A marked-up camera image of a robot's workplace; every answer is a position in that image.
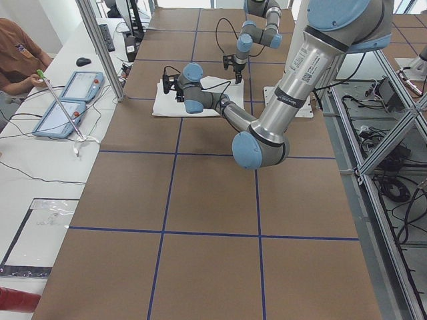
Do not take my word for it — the white long-sleeve printed shirt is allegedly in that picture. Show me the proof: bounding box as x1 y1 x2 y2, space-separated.
152 76 244 117

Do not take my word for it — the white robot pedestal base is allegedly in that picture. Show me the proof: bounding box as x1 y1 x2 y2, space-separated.
263 0 337 119

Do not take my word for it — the lower blue teach pendant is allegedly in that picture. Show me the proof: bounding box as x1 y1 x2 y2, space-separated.
32 101 86 139

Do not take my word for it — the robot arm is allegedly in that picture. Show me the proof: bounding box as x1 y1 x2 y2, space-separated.
231 0 282 84
163 1 394 169

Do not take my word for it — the black power adapter with label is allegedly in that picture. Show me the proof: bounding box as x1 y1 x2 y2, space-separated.
124 35 137 62

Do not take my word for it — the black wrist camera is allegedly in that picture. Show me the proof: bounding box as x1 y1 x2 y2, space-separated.
222 55 234 70
162 65 181 94

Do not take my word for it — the red object at corner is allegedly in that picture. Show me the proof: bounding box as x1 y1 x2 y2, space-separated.
1 287 41 313

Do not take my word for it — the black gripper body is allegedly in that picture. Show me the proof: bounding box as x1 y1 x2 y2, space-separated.
233 61 246 80
175 84 185 102

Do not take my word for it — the black keyboard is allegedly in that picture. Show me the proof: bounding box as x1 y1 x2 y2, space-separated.
98 23 115 52

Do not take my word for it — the silver rod with green tip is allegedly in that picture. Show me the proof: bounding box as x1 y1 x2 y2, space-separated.
36 69 100 157

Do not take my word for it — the black computer mouse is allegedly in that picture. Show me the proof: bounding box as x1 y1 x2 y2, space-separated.
75 57 91 67

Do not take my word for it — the blue teach pendant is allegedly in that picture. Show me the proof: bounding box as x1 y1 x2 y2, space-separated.
59 71 104 103
32 101 86 139

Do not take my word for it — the person in brown shirt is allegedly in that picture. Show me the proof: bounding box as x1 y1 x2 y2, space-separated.
1 18 53 96

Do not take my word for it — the aluminium frame post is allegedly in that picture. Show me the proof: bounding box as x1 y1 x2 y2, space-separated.
75 0 124 103

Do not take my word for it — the upper blue teach pendant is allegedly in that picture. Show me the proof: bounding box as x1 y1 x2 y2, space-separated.
59 71 104 103

